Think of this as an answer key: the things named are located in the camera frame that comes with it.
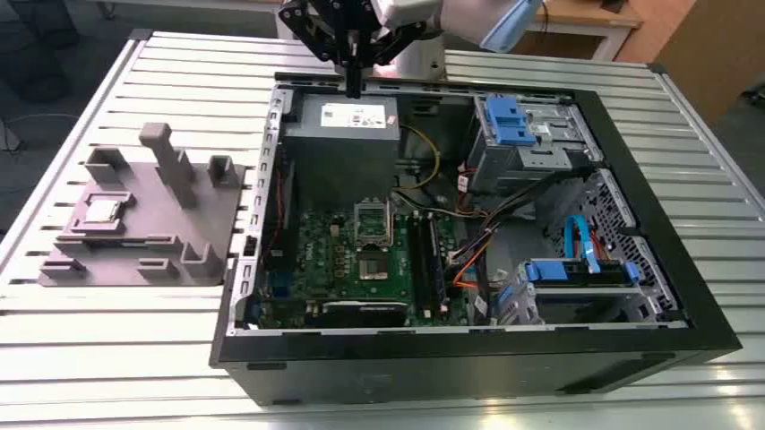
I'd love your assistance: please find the orange wire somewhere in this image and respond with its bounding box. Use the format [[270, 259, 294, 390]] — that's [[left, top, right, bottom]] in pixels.
[[451, 254, 481, 291]]

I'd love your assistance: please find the hard disk in blue carrier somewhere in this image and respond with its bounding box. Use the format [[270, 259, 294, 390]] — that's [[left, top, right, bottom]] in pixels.
[[525, 260, 639, 288]]

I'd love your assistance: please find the blue motherboard connector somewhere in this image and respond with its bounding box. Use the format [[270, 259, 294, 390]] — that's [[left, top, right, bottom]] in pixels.
[[267, 273, 294, 300]]

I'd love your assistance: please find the black cable bundle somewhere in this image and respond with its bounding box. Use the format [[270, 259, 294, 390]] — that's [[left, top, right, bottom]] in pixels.
[[447, 164, 602, 270]]

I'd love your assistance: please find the green motherboard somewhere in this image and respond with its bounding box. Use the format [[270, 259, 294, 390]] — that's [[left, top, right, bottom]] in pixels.
[[256, 208, 474, 328]]

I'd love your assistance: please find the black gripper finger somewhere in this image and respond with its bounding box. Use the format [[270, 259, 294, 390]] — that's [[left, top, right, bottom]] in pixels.
[[278, 0, 354, 99], [352, 21, 428, 99]]

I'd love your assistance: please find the metal socket cover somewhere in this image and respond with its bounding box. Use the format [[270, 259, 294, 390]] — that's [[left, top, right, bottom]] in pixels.
[[352, 196, 395, 248]]

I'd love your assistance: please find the black PC case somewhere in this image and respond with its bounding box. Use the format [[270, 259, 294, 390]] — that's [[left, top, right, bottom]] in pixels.
[[207, 70, 744, 407]]

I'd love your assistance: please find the blue plastic drive latch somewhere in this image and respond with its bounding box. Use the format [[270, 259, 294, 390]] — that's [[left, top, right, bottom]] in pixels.
[[485, 96, 538, 147]]

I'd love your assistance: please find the metal locking lever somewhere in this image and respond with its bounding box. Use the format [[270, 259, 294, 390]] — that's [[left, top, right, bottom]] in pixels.
[[386, 196, 399, 247]]

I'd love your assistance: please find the blue flat wire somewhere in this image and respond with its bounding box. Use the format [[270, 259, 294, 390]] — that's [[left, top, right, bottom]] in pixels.
[[562, 214, 601, 275]]

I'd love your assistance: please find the yellow wire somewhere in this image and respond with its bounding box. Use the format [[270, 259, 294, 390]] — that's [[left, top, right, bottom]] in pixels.
[[394, 124, 442, 193]]

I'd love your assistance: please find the silver CPU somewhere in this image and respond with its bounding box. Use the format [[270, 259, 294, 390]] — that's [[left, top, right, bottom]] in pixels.
[[83, 200, 123, 224]]

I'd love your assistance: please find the grey power supply unit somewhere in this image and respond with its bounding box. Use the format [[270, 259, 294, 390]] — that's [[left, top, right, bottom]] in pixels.
[[279, 92, 402, 214]]

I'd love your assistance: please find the grey parts rack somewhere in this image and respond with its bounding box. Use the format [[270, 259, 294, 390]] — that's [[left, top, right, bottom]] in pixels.
[[36, 121, 247, 288]]

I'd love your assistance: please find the silver drive cage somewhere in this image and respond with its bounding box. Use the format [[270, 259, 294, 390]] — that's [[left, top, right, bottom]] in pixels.
[[464, 93, 605, 194]]

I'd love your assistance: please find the black RAM slot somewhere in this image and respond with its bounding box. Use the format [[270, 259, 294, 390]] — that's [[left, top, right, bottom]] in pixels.
[[414, 213, 435, 316], [407, 213, 428, 316]]

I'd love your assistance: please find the RAM stick with black chips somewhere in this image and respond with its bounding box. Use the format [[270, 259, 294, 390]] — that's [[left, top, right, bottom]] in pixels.
[[80, 238, 151, 251]]

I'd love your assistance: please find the black waste bin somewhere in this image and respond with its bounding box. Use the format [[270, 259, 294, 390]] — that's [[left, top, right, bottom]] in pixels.
[[9, 57, 71, 105]]

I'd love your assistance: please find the wooden cabinet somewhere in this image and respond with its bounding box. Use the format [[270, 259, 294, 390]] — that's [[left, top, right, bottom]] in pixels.
[[614, 0, 765, 125]]

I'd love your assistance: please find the black graphics card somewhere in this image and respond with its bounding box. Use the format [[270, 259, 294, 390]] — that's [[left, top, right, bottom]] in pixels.
[[303, 298, 412, 329]]

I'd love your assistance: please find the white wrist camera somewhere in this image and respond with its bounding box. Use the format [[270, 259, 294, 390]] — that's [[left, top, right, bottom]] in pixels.
[[368, 0, 423, 30]]

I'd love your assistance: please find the silver disk bay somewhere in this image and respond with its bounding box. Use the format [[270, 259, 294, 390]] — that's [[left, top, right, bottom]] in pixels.
[[494, 257, 687, 327]]

